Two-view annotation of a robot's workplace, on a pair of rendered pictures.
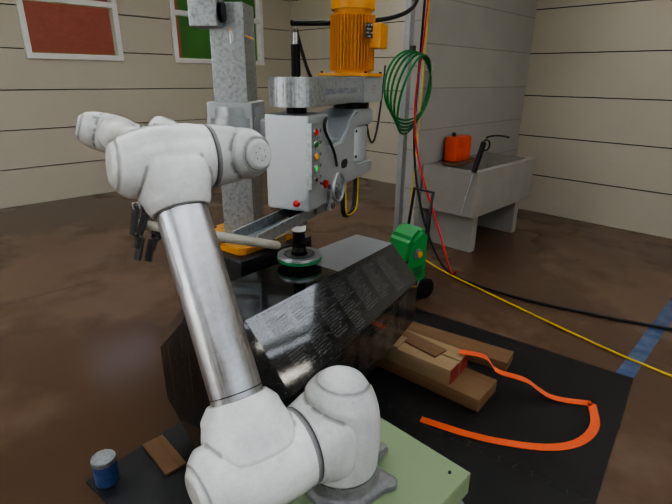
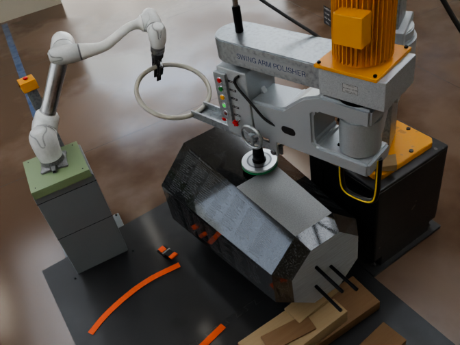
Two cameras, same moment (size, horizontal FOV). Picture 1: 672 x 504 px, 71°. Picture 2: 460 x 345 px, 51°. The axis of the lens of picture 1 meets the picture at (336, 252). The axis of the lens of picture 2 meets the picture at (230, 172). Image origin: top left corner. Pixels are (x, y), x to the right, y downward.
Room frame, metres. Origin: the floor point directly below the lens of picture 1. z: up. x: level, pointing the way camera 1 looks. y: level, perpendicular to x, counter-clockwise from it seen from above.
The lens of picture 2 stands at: (2.97, -1.87, 2.69)
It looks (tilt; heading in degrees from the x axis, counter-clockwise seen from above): 40 degrees down; 116
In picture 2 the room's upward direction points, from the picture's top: 12 degrees counter-clockwise
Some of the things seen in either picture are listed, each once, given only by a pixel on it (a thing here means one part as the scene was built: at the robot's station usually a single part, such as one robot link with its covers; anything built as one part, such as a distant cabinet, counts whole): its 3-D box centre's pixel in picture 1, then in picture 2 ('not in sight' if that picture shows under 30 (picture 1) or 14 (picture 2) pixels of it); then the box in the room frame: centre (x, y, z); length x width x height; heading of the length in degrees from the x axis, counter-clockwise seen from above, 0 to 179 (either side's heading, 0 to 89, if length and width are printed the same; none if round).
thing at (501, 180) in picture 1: (477, 199); not in sight; (5.12, -1.57, 0.43); 1.30 x 0.62 x 0.86; 136
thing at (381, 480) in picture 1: (348, 466); (53, 161); (0.81, -0.03, 0.89); 0.22 x 0.18 x 0.06; 128
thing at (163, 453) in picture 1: (164, 454); not in sight; (1.74, 0.80, 0.02); 0.25 x 0.10 x 0.01; 44
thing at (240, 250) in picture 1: (244, 234); (376, 142); (2.81, 0.57, 0.76); 0.49 x 0.49 x 0.05; 52
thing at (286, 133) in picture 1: (305, 161); (261, 100); (2.24, 0.15, 1.32); 0.36 x 0.22 x 0.45; 157
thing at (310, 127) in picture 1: (313, 156); (224, 96); (2.06, 0.10, 1.37); 0.08 x 0.03 x 0.28; 157
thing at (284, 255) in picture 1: (299, 254); (259, 160); (2.17, 0.18, 0.87); 0.21 x 0.21 x 0.01
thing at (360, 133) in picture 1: (350, 141); (360, 129); (2.78, -0.08, 1.34); 0.19 x 0.19 x 0.20
